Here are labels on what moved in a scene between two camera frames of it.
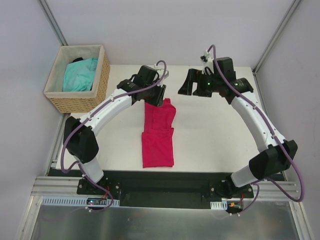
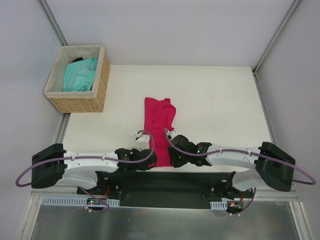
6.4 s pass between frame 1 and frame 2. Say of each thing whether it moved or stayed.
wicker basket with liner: stayed
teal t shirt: stayed
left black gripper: moved
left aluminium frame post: stayed
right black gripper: moved
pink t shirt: stayed
